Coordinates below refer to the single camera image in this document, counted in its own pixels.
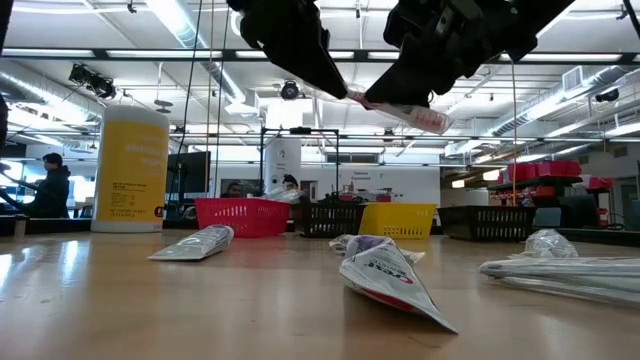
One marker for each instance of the yellow wipes canister white lid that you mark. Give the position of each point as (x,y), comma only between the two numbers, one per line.
(130,175)

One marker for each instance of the white pillar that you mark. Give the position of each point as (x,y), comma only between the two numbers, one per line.
(282,165)

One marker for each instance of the black metal stand frame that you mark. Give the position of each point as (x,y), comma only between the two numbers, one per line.
(300,130)

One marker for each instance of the black ceiling camera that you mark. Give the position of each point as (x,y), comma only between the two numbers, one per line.
(290,91)
(607,95)

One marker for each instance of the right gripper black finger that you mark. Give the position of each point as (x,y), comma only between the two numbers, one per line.
(405,80)

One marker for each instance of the storage shelf rack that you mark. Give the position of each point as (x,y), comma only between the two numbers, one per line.
(545,192)

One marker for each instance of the red plastic basket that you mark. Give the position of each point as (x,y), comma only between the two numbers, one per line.
(240,217)

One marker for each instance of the silver air duct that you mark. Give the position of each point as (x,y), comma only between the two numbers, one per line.
(590,82)

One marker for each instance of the black ceiling spotlight cluster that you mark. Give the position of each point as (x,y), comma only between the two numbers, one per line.
(100,86)

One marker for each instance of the black plastic basket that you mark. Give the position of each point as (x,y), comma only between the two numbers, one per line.
(327,220)
(485,222)

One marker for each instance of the red toothbrush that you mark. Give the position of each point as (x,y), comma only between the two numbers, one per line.
(425,120)

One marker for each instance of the red storage box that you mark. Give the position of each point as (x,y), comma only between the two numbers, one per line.
(600,182)
(560,168)
(522,172)

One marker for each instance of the person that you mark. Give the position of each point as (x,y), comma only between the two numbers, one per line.
(290,180)
(52,192)
(232,190)

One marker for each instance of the black monitor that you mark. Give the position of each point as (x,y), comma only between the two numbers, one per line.
(192,172)

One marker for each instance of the small white blue toothpaste tube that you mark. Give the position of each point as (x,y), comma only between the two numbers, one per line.
(200,242)
(385,277)

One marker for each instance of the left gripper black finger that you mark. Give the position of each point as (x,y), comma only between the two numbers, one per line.
(310,65)

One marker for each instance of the yellow plastic basket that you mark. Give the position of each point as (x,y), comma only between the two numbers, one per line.
(397,220)

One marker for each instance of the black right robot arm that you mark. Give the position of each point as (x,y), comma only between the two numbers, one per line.
(545,15)

